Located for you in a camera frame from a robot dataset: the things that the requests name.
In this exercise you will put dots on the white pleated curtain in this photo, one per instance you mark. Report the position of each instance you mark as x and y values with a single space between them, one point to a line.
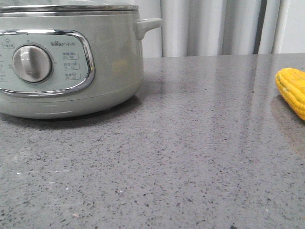
223 27

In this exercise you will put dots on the glass pot lid steel rim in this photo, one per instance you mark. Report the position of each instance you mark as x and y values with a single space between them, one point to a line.
65 5

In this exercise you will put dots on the yellow corn cob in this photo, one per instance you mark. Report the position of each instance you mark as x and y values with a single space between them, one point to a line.
290 83

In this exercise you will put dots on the light green electric pot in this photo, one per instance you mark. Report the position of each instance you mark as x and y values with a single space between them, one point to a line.
70 63

